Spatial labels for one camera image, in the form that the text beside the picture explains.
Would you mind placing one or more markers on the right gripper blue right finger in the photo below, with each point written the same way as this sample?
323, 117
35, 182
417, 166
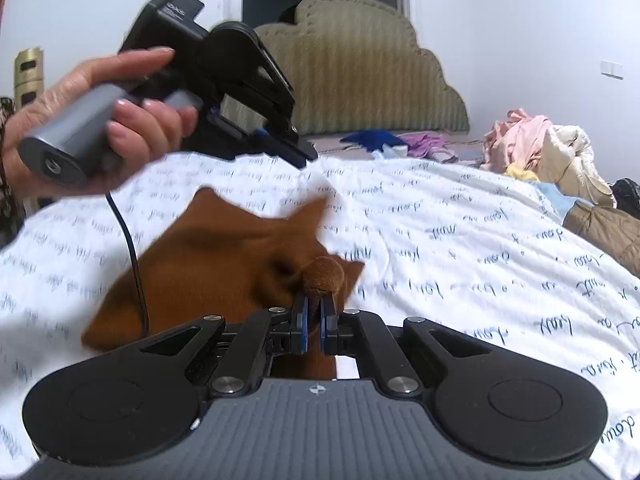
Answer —
329, 330

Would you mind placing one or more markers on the white wall switch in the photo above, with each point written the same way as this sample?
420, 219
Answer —
611, 69

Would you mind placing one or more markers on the person left hand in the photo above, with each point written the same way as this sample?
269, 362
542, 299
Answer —
84, 136

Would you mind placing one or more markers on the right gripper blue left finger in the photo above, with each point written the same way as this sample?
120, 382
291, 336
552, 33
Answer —
299, 325

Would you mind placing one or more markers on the olive upholstered headboard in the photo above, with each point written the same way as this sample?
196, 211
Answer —
356, 65

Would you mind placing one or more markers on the brown knit sweater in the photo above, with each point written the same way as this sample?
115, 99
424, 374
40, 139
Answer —
218, 258

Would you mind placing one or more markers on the white quilt with blue script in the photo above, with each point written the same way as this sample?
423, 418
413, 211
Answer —
484, 254

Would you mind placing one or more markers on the pink clothes pile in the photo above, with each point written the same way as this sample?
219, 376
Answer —
518, 141

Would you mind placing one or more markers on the purple garment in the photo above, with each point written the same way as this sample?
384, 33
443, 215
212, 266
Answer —
428, 145

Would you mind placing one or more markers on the light blue garment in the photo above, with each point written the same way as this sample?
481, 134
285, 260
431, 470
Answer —
561, 203

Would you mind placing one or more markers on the khaki quilted garment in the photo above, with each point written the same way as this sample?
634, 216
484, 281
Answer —
609, 229

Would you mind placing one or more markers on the cream padded jacket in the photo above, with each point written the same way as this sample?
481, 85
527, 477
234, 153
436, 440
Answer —
567, 160

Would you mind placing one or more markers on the yellow garment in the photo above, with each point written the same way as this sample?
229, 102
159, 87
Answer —
516, 172

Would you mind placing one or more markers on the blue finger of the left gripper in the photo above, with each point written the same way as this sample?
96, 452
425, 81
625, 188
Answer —
297, 153

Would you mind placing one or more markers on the gold tower air conditioner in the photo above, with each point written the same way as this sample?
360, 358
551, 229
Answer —
28, 76

